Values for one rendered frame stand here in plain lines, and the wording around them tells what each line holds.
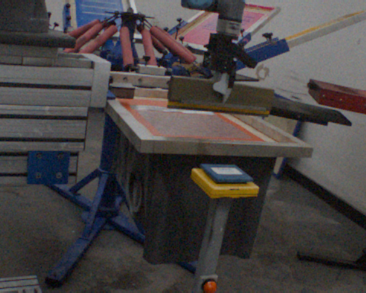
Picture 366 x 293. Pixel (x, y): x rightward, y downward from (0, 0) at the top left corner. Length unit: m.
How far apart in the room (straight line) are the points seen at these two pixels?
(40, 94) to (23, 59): 0.08
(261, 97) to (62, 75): 0.78
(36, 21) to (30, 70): 0.09
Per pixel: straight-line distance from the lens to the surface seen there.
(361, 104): 2.38
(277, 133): 1.56
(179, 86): 1.31
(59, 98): 0.84
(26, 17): 0.81
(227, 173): 1.08
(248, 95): 1.41
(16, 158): 0.91
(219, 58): 1.32
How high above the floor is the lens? 1.31
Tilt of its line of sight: 16 degrees down
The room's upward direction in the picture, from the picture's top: 9 degrees clockwise
